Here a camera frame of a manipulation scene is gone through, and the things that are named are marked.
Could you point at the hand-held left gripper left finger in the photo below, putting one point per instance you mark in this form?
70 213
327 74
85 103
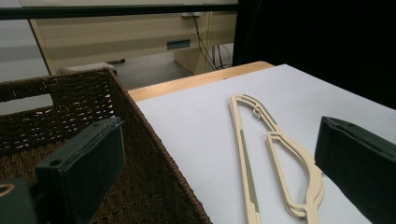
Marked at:
84 165

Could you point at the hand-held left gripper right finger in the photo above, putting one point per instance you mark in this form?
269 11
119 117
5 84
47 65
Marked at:
358 165

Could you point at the cream plastic hanger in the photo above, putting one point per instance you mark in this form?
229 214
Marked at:
237 124
321 189

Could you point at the brown woven basket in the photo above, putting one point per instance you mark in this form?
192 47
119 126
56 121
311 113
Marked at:
149 174

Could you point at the beige wooden cabinet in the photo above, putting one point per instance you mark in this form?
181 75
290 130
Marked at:
118 34

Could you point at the black curtain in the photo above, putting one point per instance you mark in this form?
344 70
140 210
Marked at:
311 37

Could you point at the black bar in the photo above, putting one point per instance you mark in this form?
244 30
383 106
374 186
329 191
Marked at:
93 11

